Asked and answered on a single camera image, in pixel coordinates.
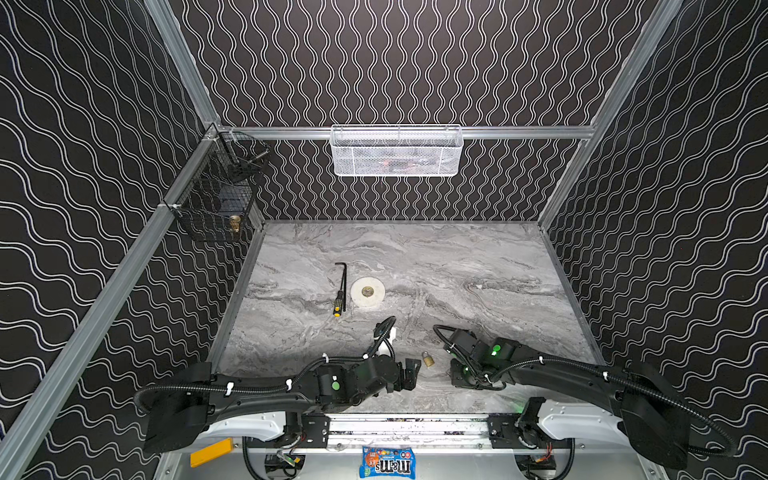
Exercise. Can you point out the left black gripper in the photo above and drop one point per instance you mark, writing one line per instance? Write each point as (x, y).
(405, 374)

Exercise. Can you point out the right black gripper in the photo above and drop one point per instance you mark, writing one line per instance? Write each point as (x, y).
(459, 369)

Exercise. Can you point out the brass padlock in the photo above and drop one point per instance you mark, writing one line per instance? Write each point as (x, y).
(427, 359)

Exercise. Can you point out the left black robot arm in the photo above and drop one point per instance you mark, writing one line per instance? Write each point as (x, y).
(188, 404)

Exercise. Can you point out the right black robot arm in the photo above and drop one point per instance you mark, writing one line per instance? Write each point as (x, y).
(657, 422)

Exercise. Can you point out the black hex key tool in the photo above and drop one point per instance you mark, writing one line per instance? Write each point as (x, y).
(340, 301)

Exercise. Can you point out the blue candy bag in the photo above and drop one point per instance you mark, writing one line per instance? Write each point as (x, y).
(387, 462)

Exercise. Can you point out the white tape roll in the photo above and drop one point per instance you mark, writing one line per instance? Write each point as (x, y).
(367, 292)

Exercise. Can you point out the yellow block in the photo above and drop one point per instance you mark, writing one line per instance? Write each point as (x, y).
(211, 452)

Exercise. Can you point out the brass object in black basket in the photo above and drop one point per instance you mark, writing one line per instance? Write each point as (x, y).
(235, 223)

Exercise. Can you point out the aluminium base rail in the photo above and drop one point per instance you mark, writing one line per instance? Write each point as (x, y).
(554, 425)

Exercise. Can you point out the white mesh wall basket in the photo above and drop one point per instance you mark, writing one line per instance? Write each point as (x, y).
(392, 150)

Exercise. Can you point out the black wire wall basket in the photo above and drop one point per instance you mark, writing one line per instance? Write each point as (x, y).
(225, 184)

